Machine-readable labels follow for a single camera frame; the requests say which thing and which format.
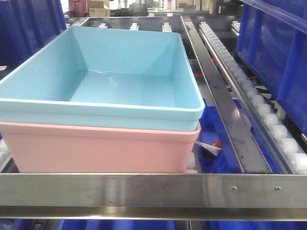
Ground light blue plastic box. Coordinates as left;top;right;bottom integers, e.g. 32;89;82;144
0;26;205;131

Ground pink plastic box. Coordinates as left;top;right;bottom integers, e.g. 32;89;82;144
0;122;201;173

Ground blue bin below flowrack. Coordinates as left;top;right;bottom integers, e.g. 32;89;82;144
196;104;280;173

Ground red white item in bin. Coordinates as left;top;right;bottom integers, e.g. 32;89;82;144
195;141;222;157

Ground cardboard box background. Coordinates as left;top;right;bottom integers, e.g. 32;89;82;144
87;0;110;17

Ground white roller track right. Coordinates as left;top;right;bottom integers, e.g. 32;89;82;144
199;22;307;174

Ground blue bin right on flowrack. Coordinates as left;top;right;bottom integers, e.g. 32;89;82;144
237;0;307;134

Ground blue bin on flowrack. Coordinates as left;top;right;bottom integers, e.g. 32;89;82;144
237;0;307;134
0;0;66;68

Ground blue bin left on flowrack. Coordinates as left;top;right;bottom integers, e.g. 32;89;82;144
0;0;66;68

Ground steel flow rack frame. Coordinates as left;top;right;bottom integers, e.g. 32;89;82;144
0;16;307;221

